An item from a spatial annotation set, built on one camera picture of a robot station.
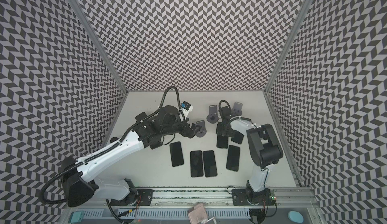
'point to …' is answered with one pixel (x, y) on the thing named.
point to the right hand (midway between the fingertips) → (223, 136)
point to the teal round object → (296, 216)
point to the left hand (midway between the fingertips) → (194, 124)
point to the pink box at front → (197, 214)
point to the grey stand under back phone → (212, 117)
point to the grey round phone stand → (237, 109)
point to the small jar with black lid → (113, 138)
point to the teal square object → (76, 217)
